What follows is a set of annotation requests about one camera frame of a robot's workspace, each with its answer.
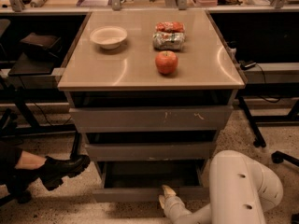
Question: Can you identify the black table leg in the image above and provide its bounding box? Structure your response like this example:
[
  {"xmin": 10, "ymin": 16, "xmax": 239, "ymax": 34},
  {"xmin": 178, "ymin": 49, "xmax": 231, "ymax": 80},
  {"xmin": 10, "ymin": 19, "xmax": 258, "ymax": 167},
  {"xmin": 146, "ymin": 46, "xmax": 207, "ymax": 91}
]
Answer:
[{"xmin": 238, "ymin": 96, "xmax": 266, "ymax": 147}]

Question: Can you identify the grey drawer cabinet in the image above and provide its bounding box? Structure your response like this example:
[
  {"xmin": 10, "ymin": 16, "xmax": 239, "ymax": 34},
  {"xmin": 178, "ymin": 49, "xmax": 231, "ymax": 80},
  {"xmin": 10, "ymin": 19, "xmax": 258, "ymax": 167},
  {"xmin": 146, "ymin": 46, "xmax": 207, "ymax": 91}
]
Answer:
[{"xmin": 57, "ymin": 9, "xmax": 247, "ymax": 173}]

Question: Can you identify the grey middle drawer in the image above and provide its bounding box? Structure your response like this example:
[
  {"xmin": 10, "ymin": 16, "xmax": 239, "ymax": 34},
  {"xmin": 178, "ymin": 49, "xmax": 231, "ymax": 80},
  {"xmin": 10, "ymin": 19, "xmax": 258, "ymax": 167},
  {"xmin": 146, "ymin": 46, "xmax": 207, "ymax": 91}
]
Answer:
[{"xmin": 85, "ymin": 142, "xmax": 216, "ymax": 161}]

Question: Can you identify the black chair base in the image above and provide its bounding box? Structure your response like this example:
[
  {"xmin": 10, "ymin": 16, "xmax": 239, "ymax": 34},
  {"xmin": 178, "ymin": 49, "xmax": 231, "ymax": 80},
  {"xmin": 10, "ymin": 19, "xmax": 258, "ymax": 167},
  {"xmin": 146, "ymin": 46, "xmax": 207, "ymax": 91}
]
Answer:
[{"xmin": 271, "ymin": 151, "xmax": 299, "ymax": 167}]

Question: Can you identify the black leather shoe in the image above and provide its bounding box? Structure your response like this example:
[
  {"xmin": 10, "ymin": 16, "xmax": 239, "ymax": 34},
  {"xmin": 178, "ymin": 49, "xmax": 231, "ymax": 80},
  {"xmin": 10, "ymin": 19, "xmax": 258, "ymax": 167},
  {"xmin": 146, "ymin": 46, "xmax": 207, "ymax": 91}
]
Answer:
[{"xmin": 38, "ymin": 155, "xmax": 91, "ymax": 191}]

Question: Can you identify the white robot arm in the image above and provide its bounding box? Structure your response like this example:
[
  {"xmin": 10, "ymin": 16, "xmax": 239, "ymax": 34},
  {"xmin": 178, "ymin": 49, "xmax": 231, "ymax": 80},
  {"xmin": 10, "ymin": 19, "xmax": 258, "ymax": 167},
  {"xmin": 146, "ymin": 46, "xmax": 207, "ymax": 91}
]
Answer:
[{"xmin": 159, "ymin": 150, "xmax": 283, "ymax": 224}]

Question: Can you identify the grey bottom drawer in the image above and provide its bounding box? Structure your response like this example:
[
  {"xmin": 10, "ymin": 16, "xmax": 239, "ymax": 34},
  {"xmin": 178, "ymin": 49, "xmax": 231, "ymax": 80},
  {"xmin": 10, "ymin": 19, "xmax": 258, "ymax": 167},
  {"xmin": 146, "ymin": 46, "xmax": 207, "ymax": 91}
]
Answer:
[{"xmin": 93, "ymin": 160, "xmax": 208, "ymax": 203}]

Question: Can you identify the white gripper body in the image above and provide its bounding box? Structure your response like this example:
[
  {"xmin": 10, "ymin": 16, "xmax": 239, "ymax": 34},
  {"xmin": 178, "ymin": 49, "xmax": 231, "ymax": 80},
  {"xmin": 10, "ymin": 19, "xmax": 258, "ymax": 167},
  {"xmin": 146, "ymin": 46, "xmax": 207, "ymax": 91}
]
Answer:
[{"xmin": 164, "ymin": 196, "xmax": 189, "ymax": 218}]

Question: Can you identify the grey top drawer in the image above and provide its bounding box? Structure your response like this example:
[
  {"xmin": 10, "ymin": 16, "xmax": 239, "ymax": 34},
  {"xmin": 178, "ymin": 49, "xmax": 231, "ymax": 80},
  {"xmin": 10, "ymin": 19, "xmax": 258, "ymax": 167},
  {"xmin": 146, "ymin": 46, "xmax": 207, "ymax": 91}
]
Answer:
[{"xmin": 69, "ymin": 105, "xmax": 232, "ymax": 133}]

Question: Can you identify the green silver chip bag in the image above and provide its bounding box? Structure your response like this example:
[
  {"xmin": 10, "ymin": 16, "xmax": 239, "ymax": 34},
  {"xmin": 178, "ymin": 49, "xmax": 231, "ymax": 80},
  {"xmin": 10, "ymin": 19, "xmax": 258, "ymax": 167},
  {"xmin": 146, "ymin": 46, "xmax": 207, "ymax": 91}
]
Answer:
[{"xmin": 152, "ymin": 32, "xmax": 185, "ymax": 50}]

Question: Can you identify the grey drawer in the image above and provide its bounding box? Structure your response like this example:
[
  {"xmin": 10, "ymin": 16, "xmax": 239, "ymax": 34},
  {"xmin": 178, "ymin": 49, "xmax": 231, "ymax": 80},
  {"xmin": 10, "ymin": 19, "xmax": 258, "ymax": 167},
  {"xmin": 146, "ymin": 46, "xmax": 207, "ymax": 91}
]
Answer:
[
  {"xmin": 93, "ymin": 160, "xmax": 208, "ymax": 203},
  {"xmin": 69, "ymin": 105, "xmax": 232, "ymax": 133},
  {"xmin": 85, "ymin": 142, "xmax": 216, "ymax": 161}
]

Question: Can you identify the person's leg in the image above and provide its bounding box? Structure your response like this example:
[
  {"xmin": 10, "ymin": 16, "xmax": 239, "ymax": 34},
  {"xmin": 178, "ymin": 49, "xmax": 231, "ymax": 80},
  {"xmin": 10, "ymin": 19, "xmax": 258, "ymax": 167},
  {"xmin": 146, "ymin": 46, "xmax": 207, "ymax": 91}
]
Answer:
[{"xmin": 0, "ymin": 142, "xmax": 46, "ymax": 179}]

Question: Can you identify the red chip bag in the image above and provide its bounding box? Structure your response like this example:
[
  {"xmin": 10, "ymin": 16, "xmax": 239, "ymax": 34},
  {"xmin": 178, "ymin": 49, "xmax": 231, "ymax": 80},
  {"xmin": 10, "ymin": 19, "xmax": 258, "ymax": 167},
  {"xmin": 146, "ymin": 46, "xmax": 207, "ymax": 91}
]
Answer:
[{"xmin": 155, "ymin": 21, "xmax": 185, "ymax": 33}]

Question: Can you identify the red apple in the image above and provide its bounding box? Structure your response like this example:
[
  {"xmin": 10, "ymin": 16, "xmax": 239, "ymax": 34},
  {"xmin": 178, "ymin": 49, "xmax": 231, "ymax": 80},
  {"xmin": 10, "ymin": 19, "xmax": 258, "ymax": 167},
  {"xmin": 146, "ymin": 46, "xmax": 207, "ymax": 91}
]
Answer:
[{"xmin": 155, "ymin": 50, "xmax": 178, "ymax": 75}]

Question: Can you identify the black box on shelf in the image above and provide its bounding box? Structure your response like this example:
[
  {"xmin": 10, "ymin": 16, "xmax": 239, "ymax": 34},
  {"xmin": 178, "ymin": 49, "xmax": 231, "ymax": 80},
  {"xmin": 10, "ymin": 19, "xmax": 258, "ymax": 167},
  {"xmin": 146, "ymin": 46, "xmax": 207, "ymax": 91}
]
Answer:
[{"xmin": 20, "ymin": 33, "xmax": 62, "ymax": 62}]

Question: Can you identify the black power adapter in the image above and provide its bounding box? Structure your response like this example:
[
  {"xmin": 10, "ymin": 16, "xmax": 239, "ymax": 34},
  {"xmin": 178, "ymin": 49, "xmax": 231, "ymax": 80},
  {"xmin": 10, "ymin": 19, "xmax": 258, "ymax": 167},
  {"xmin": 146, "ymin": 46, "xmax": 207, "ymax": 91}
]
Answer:
[{"xmin": 240, "ymin": 61, "xmax": 256, "ymax": 70}]

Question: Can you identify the white bowl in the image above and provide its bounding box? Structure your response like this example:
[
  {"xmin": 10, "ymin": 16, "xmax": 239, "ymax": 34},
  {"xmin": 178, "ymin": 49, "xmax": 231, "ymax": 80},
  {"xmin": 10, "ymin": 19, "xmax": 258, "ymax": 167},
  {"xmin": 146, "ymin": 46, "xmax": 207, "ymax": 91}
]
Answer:
[{"xmin": 90, "ymin": 26, "xmax": 127, "ymax": 49}]

